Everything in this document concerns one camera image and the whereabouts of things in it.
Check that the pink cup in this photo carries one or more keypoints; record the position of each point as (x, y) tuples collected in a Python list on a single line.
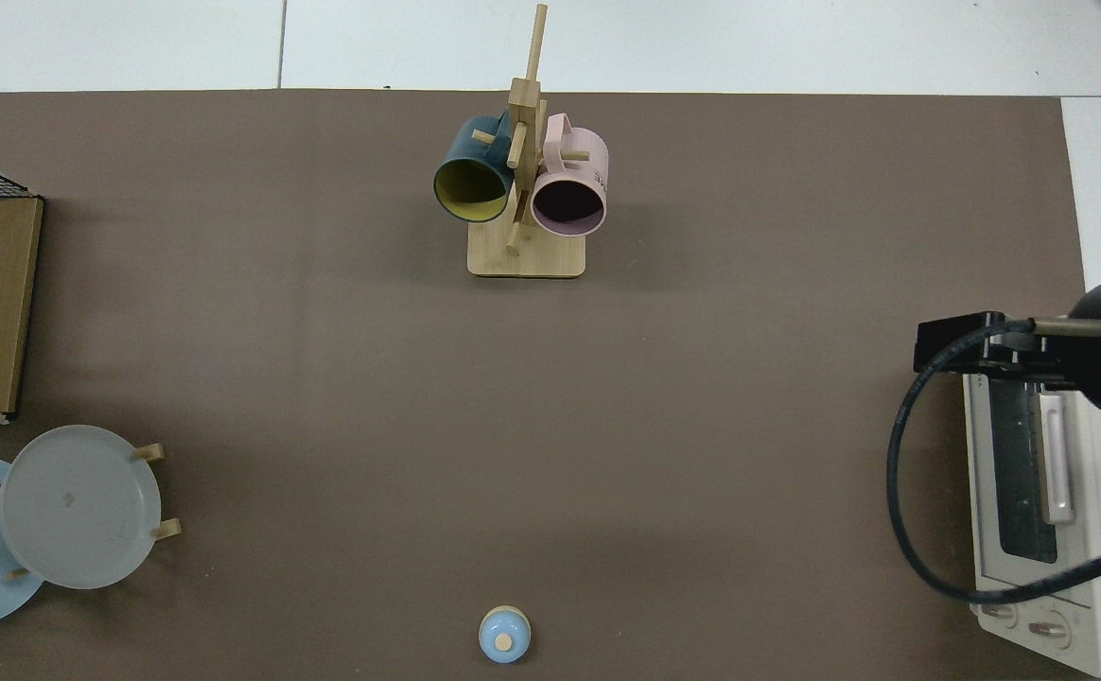
[(581, 156)]

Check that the wooden cup stand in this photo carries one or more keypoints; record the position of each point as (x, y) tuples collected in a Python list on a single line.
[(527, 260)]

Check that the dark teal cup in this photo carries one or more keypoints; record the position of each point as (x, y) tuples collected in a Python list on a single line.
[(461, 151)]

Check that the brown table cloth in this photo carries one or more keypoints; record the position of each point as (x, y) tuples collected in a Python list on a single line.
[(342, 378)]

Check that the wooden plate rack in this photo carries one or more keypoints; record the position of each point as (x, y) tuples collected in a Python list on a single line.
[(165, 530)]

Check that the grey plate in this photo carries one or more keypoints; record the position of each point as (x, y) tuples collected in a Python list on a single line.
[(78, 511)]

